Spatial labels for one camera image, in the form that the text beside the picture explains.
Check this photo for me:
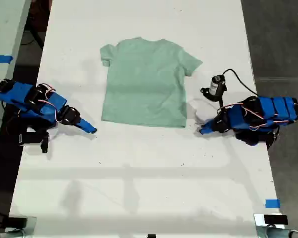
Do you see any silver metal bracket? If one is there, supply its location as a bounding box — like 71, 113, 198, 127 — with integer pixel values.
253, 213, 289, 238
4, 216, 38, 238

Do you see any pale green T-shirt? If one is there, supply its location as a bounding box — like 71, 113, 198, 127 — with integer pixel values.
100, 36, 204, 129

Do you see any black and grey camera box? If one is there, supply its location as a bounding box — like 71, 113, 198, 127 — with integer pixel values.
200, 74, 228, 102

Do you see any black camera cable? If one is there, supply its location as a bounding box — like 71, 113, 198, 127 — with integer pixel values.
222, 69, 259, 97

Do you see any white side table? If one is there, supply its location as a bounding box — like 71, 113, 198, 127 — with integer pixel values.
0, 0, 32, 163

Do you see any small black box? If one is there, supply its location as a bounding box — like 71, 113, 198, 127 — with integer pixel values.
263, 214, 289, 225
8, 216, 28, 228

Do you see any black loose cable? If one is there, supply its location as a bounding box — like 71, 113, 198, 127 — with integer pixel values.
21, 23, 45, 49

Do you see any square blue tape strip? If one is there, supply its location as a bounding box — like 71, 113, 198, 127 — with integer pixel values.
265, 198, 281, 209

